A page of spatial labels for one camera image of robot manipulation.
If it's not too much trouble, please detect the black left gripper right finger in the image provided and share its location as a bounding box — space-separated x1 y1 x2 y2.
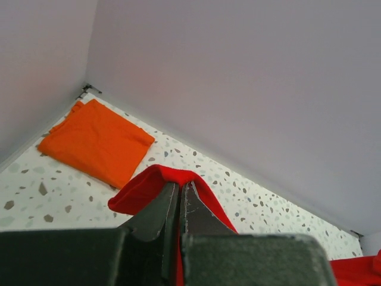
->
179 182 237 238

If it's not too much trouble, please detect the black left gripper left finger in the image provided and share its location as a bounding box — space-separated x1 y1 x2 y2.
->
120 183 176 280

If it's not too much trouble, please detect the red t shirt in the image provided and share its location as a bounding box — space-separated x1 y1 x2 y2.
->
107 164 381 286

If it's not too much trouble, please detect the folded orange t shirt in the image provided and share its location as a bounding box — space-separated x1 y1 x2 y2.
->
38 100 155 189

